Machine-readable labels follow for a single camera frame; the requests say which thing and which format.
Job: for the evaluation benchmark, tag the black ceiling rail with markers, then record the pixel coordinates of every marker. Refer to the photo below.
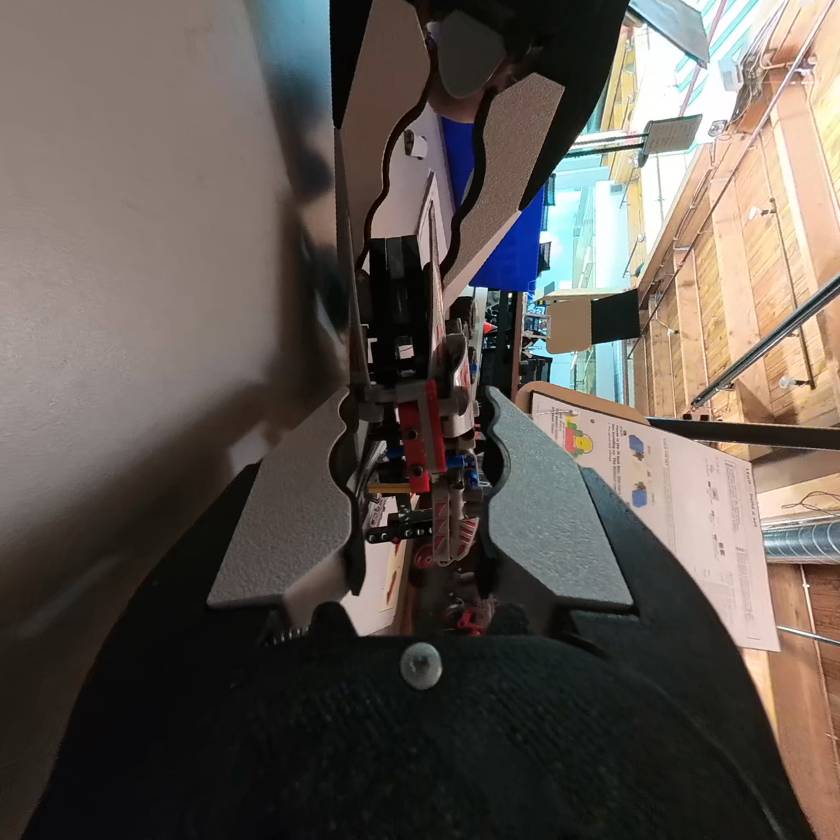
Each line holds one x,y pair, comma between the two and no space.
768,341

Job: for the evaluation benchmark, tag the sign on stand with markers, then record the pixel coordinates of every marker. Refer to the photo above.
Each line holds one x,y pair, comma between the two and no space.
673,134

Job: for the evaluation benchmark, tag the blue storage bin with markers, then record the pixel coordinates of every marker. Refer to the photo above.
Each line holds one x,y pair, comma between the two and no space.
505,256

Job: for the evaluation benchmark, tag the silver air duct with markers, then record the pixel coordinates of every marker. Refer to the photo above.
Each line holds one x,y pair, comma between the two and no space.
800,539

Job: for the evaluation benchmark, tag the black metal bar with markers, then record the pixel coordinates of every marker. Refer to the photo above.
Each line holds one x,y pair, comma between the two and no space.
754,434

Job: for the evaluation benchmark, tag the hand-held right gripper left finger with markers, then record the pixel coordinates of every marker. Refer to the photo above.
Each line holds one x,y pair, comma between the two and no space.
289,518

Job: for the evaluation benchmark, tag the toy brick monster truck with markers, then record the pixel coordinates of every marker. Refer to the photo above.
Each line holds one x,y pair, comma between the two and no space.
420,426

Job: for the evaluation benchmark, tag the tan and black board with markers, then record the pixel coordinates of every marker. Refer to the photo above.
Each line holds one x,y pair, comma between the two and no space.
571,325

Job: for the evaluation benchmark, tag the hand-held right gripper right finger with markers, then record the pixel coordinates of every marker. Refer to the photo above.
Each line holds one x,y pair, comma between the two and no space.
551,525

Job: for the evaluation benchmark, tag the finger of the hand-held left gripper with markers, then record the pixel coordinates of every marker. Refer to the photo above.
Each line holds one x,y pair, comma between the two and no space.
380,85
512,157

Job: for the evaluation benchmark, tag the small white device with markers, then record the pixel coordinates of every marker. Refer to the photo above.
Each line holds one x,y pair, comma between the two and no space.
415,144

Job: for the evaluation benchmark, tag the brown cardboard board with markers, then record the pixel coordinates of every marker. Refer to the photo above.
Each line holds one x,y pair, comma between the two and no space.
544,388

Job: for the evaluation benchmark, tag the printed instruction sheet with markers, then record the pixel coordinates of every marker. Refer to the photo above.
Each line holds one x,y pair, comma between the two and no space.
689,499

